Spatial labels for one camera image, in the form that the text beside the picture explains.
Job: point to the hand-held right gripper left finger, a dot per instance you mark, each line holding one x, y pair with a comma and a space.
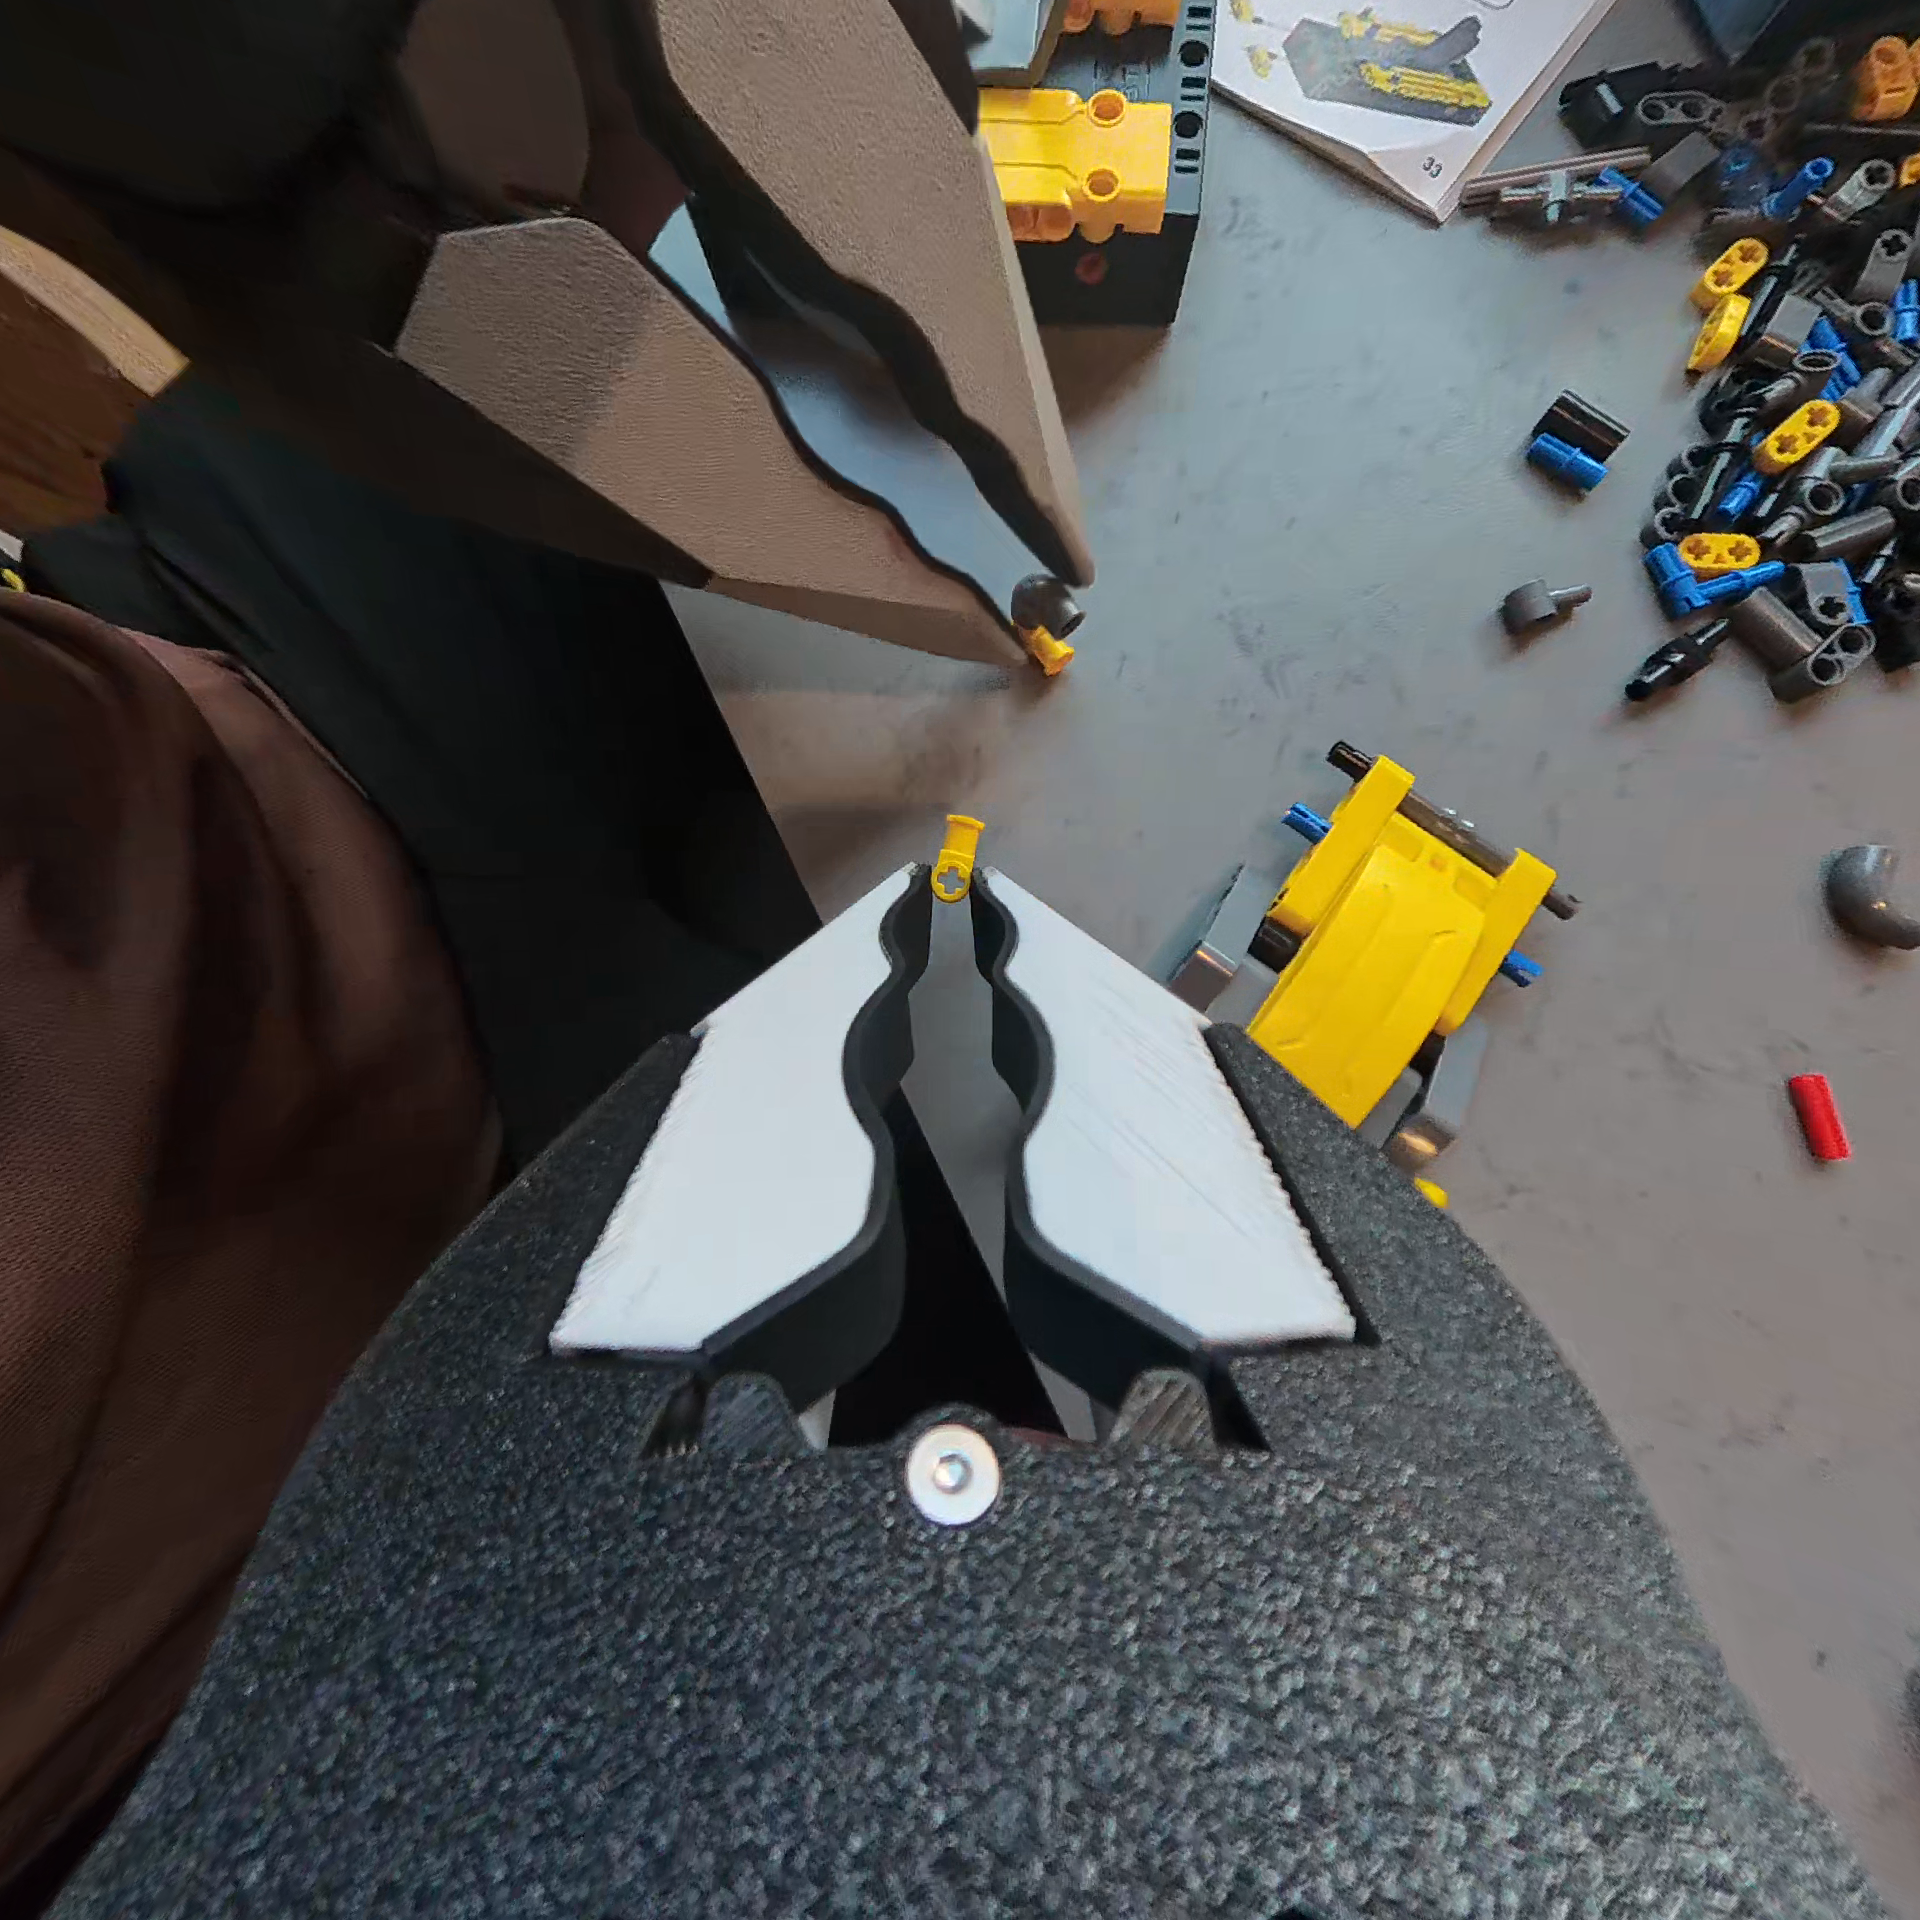
736, 1200

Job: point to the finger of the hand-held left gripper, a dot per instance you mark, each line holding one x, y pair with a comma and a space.
644, 421
872, 212

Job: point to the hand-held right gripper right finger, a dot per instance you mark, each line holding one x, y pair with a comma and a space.
1170, 1188

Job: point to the yellow and black brick assembly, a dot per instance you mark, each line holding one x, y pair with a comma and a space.
1096, 151

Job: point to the yellow curved brick assembly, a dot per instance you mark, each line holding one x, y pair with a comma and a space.
1382, 947

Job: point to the small grey curved piece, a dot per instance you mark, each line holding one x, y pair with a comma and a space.
1873, 894
1046, 603

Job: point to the red pin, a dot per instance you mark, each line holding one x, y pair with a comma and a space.
1819, 1117

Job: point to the pile of small brick parts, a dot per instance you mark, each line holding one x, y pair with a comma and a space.
1801, 363

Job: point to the grey desk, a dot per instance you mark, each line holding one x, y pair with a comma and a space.
1352, 692

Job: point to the person in brown shirt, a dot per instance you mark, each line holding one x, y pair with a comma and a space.
210, 1200

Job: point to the instruction booklet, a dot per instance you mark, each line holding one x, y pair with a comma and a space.
1410, 76

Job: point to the small grey pin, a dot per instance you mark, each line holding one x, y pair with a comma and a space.
1544, 605

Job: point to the black and blue pin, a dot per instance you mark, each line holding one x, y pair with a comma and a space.
1575, 441

